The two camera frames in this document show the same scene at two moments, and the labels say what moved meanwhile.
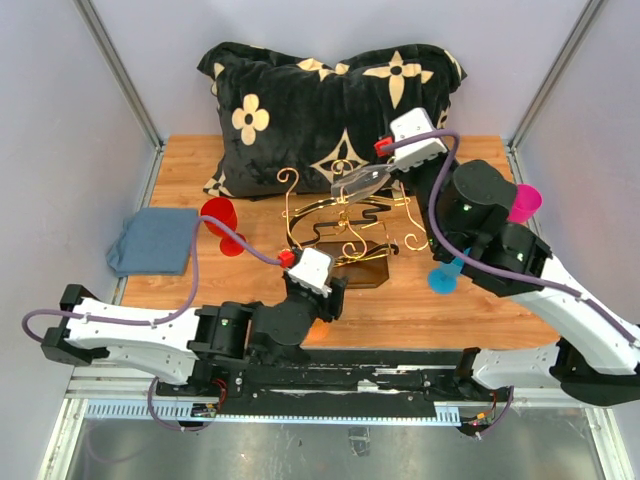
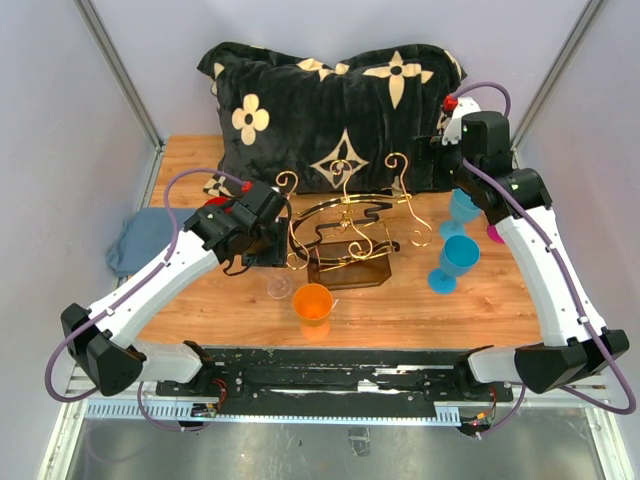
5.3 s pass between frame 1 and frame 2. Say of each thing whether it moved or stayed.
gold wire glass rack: stayed
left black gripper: moved
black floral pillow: stayed
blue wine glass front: stayed
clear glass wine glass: moved
